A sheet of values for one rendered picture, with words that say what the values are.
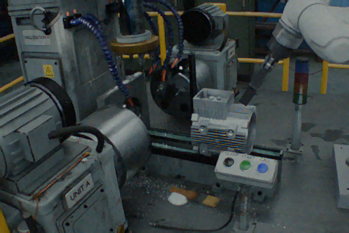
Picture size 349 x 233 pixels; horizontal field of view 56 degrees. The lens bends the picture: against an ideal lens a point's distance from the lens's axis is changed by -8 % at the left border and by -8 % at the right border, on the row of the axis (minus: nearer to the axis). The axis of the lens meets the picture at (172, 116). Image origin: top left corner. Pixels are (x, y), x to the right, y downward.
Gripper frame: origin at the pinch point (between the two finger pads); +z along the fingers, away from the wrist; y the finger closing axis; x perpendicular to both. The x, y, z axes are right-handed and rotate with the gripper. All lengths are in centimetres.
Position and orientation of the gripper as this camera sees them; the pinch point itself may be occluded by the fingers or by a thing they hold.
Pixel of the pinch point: (250, 92)
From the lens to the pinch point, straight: 114.5
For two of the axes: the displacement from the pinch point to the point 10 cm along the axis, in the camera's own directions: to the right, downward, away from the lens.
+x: 8.1, 5.7, -1.5
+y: -4.4, 4.2, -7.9
